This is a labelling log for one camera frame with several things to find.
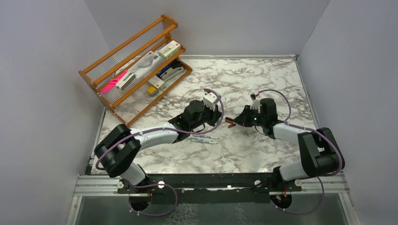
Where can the small white red box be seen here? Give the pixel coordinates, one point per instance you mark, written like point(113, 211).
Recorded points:
point(157, 83)

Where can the yellow sticky note block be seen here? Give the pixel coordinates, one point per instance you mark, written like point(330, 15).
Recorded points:
point(152, 91)

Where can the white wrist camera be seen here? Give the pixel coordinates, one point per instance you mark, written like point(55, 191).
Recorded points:
point(210, 100)
point(255, 101)

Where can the blue black stapler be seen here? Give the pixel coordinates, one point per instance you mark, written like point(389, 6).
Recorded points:
point(170, 69)

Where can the aluminium frame rail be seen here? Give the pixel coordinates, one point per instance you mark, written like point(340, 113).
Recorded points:
point(96, 185)

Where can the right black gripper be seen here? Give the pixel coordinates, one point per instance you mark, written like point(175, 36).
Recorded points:
point(243, 118)

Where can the white black box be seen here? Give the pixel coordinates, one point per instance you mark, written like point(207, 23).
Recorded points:
point(124, 82)

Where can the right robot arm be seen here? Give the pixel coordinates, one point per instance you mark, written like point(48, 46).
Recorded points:
point(318, 149)

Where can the white green box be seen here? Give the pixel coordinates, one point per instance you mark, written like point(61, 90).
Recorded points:
point(169, 50)

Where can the pink highlighter pack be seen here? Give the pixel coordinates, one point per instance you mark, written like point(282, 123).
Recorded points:
point(113, 82)

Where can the white pen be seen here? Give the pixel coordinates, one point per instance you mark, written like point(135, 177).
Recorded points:
point(199, 140)
point(206, 136)

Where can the long white package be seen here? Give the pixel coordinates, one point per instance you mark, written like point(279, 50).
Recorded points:
point(146, 63)

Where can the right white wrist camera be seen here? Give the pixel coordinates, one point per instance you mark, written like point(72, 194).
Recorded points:
point(255, 101)

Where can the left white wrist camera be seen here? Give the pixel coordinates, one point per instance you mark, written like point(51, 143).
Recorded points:
point(210, 100)

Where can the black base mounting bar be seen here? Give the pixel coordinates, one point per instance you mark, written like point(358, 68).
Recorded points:
point(254, 181)

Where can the wooden shelf rack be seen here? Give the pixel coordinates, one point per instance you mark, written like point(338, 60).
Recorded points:
point(130, 104)

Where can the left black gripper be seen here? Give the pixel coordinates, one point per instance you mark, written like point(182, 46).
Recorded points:
point(215, 115)

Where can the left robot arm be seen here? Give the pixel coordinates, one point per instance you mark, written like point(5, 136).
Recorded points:
point(117, 151)

